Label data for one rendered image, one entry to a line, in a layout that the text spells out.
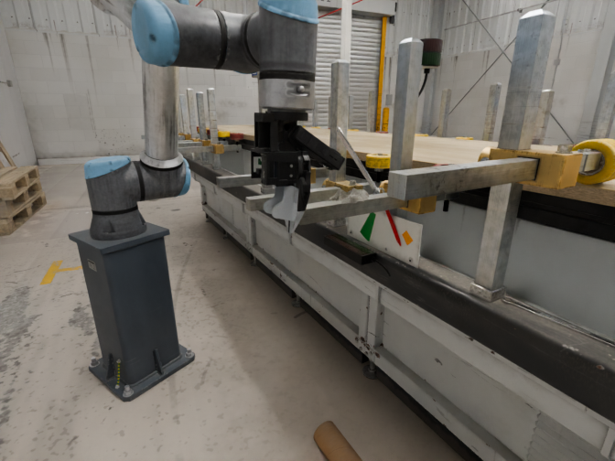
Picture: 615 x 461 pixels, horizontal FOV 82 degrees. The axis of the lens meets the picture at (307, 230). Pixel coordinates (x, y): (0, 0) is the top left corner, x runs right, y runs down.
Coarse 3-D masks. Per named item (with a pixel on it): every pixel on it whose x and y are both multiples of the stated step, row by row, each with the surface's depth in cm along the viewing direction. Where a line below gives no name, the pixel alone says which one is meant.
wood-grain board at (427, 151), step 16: (224, 128) 274; (240, 128) 274; (352, 144) 145; (368, 144) 145; (384, 144) 145; (416, 144) 145; (432, 144) 145; (448, 144) 145; (464, 144) 145; (480, 144) 145; (496, 144) 145; (416, 160) 97; (432, 160) 96; (448, 160) 96; (464, 160) 96; (544, 192) 70; (560, 192) 67; (576, 192) 65; (592, 192) 63; (608, 192) 61
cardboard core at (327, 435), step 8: (320, 424) 113; (328, 424) 112; (320, 432) 111; (328, 432) 110; (336, 432) 110; (320, 440) 109; (328, 440) 108; (336, 440) 107; (344, 440) 108; (320, 448) 109; (328, 448) 106; (336, 448) 105; (344, 448) 104; (352, 448) 106; (328, 456) 106; (336, 456) 103; (344, 456) 102; (352, 456) 102
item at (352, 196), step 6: (342, 192) 70; (348, 192) 70; (354, 192) 70; (360, 192) 70; (366, 192) 73; (330, 198) 70; (336, 198) 69; (342, 198) 69; (348, 198) 67; (354, 198) 67; (360, 198) 69; (366, 198) 70
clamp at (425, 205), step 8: (384, 184) 82; (408, 200) 76; (416, 200) 74; (424, 200) 74; (432, 200) 75; (400, 208) 79; (408, 208) 77; (416, 208) 75; (424, 208) 75; (432, 208) 76
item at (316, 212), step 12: (456, 192) 84; (312, 204) 67; (324, 204) 67; (336, 204) 67; (348, 204) 68; (360, 204) 70; (372, 204) 72; (384, 204) 73; (396, 204) 75; (312, 216) 65; (324, 216) 66; (336, 216) 68; (348, 216) 69
